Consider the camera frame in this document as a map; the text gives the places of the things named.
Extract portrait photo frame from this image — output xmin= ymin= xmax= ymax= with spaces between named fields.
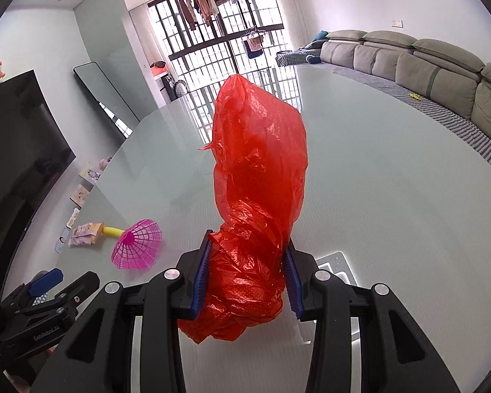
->
xmin=55 ymin=227 xmax=71 ymax=253

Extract tall white photo frame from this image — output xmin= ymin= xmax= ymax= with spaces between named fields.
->
xmin=79 ymin=161 xmax=103 ymax=183

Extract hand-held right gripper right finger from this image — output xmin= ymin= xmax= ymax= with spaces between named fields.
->
xmin=282 ymin=239 xmax=461 ymax=393

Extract dark washing machine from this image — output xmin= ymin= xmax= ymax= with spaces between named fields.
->
xmin=160 ymin=74 xmax=189 ymax=103

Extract square couple photo frame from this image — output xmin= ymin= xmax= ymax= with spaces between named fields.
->
xmin=69 ymin=184 xmax=94 ymax=205

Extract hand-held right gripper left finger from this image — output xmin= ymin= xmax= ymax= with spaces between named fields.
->
xmin=30 ymin=229 xmax=213 ymax=393

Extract grey fabric sofa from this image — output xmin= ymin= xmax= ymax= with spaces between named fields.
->
xmin=320 ymin=29 xmax=491 ymax=153

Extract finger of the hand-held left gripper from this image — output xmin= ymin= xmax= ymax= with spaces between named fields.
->
xmin=0 ymin=268 xmax=64 ymax=315
xmin=2 ymin=271 xmax=101 ymax=345

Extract red plastic bag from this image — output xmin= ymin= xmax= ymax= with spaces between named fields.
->
xmin=177 ymin=74 xmax=309 ymax=344

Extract pink beige packet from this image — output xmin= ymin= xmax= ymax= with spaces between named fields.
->
xmin=68 ymin=222 xmax=104 ymax=247

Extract black window grille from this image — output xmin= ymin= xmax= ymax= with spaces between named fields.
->
xmin=147 ymin=0 xmax=287 ymax=103

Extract small hanging clothes rack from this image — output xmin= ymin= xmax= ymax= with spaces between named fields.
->
xmin=241 ymin=27 xmax=266 ymax=60

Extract pink strainer with yellow handle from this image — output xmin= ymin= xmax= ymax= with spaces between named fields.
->
xmin=102 ymin=219 xmax=163 ymax=271

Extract large black television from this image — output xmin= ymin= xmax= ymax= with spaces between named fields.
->
xmin=0 ymin=69 xmax=76 ymax=295

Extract checkered sofa seat cover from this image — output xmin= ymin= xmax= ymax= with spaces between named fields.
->
xmin=276 ymin=48 xmax=491 ymax=183

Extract tall standing mirror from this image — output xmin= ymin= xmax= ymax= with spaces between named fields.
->
xmin=73 ymin=61 xmax=140 ymax=139

